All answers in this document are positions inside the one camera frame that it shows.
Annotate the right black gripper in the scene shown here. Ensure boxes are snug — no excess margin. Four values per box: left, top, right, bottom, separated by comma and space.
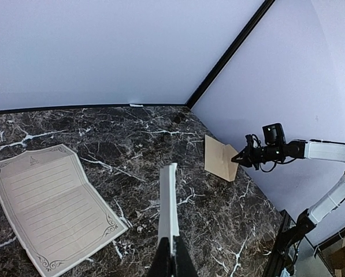
231, 134, 263, 170

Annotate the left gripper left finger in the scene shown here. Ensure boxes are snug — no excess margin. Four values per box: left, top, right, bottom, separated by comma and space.
149, 237, 172, 277

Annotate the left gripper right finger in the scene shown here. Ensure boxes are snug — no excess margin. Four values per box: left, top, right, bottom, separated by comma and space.
172, 236, 198, 277

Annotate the brown kraft envelope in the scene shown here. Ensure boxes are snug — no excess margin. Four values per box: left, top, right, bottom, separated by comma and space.
204, 135, 238, 182

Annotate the white letter paper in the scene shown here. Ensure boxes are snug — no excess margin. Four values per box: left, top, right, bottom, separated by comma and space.
158, 163, 180, 256

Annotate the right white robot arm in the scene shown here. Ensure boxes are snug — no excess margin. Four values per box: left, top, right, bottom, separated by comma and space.
231, 123, 345, 251

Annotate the beige lined stationery sheet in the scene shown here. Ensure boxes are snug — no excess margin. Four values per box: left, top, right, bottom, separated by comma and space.
0, 144, 127, 276

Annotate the black front frame rail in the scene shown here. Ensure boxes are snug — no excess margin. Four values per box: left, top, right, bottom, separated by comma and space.
262, 210, 295, 277

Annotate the right black corner post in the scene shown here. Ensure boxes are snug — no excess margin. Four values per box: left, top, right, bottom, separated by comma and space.
185, 0, 275, 110

